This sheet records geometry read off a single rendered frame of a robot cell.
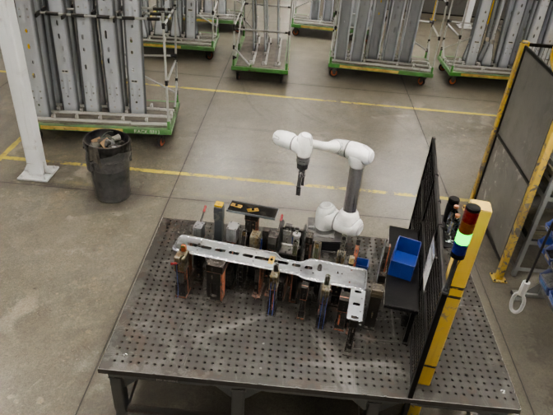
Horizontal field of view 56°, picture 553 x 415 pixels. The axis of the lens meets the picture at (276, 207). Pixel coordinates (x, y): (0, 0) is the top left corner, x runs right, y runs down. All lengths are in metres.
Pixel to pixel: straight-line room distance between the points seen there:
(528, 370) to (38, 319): 4.07
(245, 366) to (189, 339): 0.42
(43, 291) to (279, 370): 2.53
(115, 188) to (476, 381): 4.10
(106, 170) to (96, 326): 1.87
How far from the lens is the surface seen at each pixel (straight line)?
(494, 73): 10.79
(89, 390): 4.29
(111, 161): 5.79
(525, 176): 5.32
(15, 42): 6.18
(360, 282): 3.61
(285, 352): 3.49
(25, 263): 5.50
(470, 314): 4.09
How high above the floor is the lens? 3.34
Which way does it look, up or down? 34 degrees down
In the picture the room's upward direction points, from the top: 5 degrees clockwise
